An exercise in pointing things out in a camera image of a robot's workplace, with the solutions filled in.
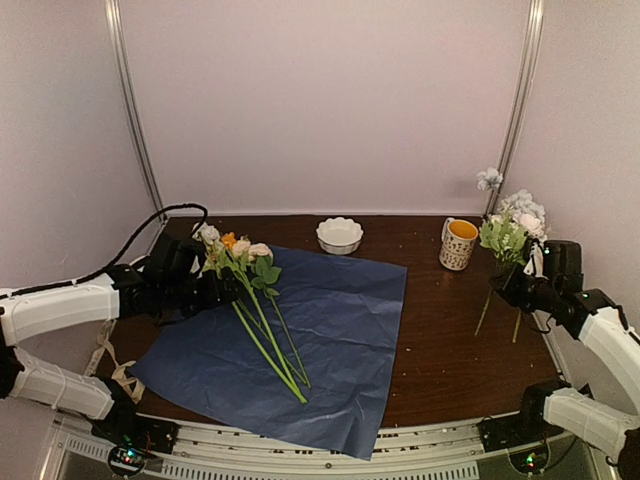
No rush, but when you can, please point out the blue wrapping paper sheet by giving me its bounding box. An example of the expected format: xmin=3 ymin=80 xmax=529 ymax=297
xmin=132 ymin=247 xmax=407 ymax=460

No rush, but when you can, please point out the white fluted ceramic dish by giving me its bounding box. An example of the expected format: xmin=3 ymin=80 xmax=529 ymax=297
xmin=316 ymin=217 xmax=364 ymax=256

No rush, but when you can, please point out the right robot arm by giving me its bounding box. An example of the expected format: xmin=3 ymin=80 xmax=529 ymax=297
xmin=490 ymin=240 xmax=639 ymax=479

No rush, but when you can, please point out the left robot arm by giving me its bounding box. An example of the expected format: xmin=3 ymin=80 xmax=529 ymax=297
xmin=1 ymin=259 xmax=238 ymax=444

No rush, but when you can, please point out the blue hydrangea flower bunch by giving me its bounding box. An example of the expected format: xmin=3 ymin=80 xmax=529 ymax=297
xmin=473 ymin=167 xmax=549 ymax=345

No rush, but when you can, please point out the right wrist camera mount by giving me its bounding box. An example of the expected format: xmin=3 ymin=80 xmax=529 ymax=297
xmin=523 ymin=238 xmax=545 ymax=277

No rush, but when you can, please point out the orange flower stem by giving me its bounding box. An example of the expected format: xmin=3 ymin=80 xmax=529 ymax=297
xmin=219 ymin=231 xmax=307 ymax=404

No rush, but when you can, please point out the left aluminium corner post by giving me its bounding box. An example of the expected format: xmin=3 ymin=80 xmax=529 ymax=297
xmin=104 ymin=0 xmax=164 ymax=211

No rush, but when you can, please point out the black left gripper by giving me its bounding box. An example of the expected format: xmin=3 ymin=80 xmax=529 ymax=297
xmin=160 ymin=266 xmax=244 ymax=318

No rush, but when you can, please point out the pink rose stem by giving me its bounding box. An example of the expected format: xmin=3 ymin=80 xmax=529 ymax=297
xmin=248 ymin=243 xmax=311 ymax=388
xmin=229 ymin=236 xmax=309 ymax=386

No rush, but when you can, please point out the front aluminium rail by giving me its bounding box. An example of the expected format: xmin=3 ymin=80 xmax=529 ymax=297
xmin=42 ymin=399 xmax=614 ymax=480

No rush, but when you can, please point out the white flower stem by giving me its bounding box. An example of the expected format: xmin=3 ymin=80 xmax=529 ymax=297
xmin=194 ymin=223 xmax=307 ymax=401

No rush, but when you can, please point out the cream ribbon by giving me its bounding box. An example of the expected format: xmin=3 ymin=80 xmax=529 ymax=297
xmin=84 ymin=319 xmax=146 ymax=405

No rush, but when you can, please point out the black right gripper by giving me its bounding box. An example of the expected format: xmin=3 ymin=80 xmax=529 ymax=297
xmin=489 ymin=261 xmax=560 ymax=314

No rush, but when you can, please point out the floral ceramic mug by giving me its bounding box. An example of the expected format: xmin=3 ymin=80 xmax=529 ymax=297
xmin=439 ymin=217 xmax=479 ymax=272

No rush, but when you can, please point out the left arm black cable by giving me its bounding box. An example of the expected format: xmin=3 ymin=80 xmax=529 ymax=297
xmin=0 ymin=202 xmax=209 ymax=301

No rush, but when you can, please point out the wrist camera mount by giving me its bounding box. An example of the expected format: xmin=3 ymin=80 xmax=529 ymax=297
xmin=143 ymin=232 xmax=205 ymax=284
xmin=523 ymin=238 xmax=545 ymax=277

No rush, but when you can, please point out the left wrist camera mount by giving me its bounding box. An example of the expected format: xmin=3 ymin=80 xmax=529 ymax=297
xmin=143 ymin=232 xmax=205 ymax=284

